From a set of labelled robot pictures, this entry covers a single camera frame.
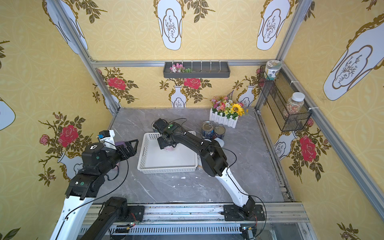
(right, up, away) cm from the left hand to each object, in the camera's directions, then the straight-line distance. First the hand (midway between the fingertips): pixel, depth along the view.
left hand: (125, 142), depth 71 cm
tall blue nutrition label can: (+41, +5, +24) cm, 48 cm away
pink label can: (+17, -6, +19) cm, 26 cm away
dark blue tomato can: (+49, +4, +24) cm, 55 cm away
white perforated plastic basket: (+20, -14, +24) cm, 34 cm away
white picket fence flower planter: (+52, +17, +29) cm, 62 cm away
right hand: (+18, -1, +24) cm, 30 cm away
